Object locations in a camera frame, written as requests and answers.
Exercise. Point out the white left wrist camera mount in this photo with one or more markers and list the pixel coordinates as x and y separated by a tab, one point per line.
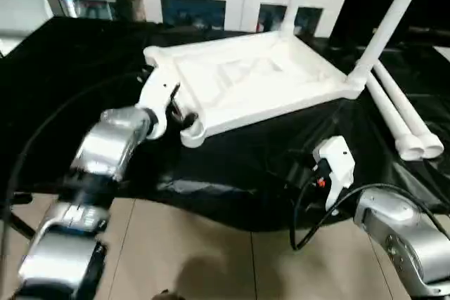
155	100

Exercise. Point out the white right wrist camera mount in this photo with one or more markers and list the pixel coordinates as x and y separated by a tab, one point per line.
336	166

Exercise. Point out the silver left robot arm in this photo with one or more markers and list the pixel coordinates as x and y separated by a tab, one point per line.
98	173

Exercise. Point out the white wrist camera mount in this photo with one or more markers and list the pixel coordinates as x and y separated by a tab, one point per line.
155	100
336	166

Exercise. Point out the black work mat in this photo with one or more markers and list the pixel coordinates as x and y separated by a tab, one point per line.
232	173

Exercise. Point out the white plastic table top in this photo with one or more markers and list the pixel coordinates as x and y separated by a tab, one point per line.
246	82

